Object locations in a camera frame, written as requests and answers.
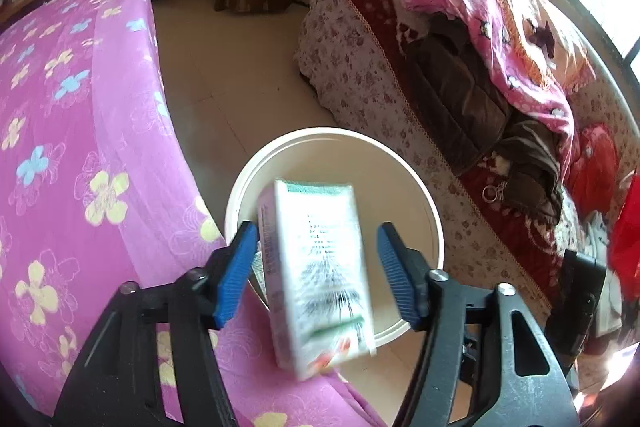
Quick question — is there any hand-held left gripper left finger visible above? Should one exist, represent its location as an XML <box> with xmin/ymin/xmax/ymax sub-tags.
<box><xmin>52</xmin><ymin>221</ymin><xmax>261</xmax><ymax>427</ymax></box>

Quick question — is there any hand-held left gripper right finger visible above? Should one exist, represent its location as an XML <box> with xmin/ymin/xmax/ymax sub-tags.
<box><xmin>376</xmin><ymin>222</ymin><xmax>581</xmax><ymax>427</ymax></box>

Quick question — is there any white green medicine box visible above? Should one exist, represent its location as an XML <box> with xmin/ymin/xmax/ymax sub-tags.
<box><xmin>256</xmin><ymin>178</ymin><xmax>378</xmax><ymax>382</ymax></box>

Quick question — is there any white plastic bucket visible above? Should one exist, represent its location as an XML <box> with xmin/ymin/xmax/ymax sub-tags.
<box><xmin>224</xmin><ymin>127</ymin><xmax>445</xmax><ymax>349</ymax></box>

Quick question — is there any red plastic bag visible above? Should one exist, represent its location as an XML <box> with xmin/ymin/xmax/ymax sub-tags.
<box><xmin>607</xmin><ymin>174</ymin><xmax>640</xmax><ymax>288</ymax></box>

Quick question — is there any red cloth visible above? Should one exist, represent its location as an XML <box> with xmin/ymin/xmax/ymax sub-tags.
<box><xmin>565</xmin><ymin>122</ymin><xmax>621</xmax><ymax>212</ymax></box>

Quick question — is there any brown jacket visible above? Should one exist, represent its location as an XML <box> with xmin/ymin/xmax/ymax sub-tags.
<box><xmin>402</xmin><ymin>14</ymin><xmax>566</xmax><ymax>225</ymax></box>

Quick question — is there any pink floral bed sheet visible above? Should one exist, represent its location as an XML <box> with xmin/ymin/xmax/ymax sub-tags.
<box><xmin>0</xmin><ymin>0</ymin><xmax>386</xmax><ymax>427</ymax></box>

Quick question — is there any floral sofa cover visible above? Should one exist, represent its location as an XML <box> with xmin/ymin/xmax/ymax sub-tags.
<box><xmin>292</xmin><ymin>0</ymin><xmax>640</xmax><ymax>358</ymax></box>

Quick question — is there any pink printed blanket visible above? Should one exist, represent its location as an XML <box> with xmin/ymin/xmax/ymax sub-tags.
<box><xmin>402</xmin><ymin>0</ymin><xmax>598</xmax><ymax>178</ymax></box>

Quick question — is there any metal key ring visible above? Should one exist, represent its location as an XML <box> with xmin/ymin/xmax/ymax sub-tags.
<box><xmin>481</xmin><ymin>181</ymin><xmax>508</xmax><ymax>204</ymax></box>

